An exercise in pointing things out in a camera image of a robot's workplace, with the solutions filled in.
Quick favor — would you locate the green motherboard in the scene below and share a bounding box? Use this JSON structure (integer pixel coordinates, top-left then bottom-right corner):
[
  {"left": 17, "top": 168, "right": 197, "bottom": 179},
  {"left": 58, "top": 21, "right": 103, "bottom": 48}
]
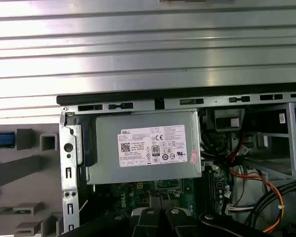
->
[{"left": 93, "top": 164, "right": 235, "bottom": 223}]

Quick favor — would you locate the grey parts rack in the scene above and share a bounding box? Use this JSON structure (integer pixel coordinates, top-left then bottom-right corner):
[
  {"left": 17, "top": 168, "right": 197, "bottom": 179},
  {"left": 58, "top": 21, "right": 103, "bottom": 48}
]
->
[{"left": 0, "top": 123, "right": 65, "bottom": 237}]

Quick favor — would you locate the orange wire bundle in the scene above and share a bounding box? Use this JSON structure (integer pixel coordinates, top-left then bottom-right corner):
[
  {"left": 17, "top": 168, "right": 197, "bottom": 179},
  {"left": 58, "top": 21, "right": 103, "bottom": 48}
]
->
[{"left": 222, "top": 128, "right": 287, "bottom": 234}]

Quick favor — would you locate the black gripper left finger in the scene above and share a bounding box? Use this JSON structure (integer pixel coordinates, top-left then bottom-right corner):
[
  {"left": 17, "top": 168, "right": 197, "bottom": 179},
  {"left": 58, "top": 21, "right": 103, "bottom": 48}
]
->
[{"left": 61, "top": 208, "right": 167, "bottom": 237}]

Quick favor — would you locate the black RAM slot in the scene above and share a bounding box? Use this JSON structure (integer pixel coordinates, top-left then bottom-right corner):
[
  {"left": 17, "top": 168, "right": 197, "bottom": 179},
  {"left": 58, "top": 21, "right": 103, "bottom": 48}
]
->
[
  {"left": 203, "top": 170, "right": 211, "bottom": 215},
  {"left": 210, "top": 170, "right": 217, "bottom": 215}
]

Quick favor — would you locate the grey white wire bundle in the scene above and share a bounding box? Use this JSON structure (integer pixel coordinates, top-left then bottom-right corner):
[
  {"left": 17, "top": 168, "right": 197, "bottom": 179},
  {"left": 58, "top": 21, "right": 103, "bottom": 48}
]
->
[{"left": 223, "top": 201, "right": 256, "bottom": 217}]

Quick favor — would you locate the grey metal drive cage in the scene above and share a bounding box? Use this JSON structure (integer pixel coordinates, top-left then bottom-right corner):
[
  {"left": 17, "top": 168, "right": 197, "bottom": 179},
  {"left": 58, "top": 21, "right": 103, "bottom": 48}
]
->
[{"left": 246, "top": 102, "right": 296, "bottom": 178}]

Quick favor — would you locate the grey power supply unit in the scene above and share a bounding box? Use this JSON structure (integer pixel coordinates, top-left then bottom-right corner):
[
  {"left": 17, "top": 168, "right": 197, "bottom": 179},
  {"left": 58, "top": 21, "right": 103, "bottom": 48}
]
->
[{"left": 86, "top": 110, "right": 203, "bottom": 185}]

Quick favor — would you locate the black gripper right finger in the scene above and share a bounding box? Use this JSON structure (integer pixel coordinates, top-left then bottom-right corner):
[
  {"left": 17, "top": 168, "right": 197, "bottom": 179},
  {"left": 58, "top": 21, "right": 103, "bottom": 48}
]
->
[{"left": 165, "top": 208, "right": 272, "bottom": 237}]

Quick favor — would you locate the black cable bundle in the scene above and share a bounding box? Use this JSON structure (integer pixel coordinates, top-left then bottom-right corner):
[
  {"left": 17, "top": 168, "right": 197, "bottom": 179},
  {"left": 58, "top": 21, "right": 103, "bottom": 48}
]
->
[{"left": 244, "top": 179, "right": 296, "bottom": 237}]

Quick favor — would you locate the metal socket cover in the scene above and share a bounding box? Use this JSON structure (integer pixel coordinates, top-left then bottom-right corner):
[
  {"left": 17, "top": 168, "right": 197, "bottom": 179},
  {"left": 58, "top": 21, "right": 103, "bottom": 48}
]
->
[{"left": 152, "top": 178, "right": 185, "bottom": 192}]

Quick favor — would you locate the black open PC case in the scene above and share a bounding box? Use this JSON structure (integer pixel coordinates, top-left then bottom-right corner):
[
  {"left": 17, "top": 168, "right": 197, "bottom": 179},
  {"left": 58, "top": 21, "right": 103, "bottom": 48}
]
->
[{"left": 56, "top": 91, "right": 296, "bottom": 237}]

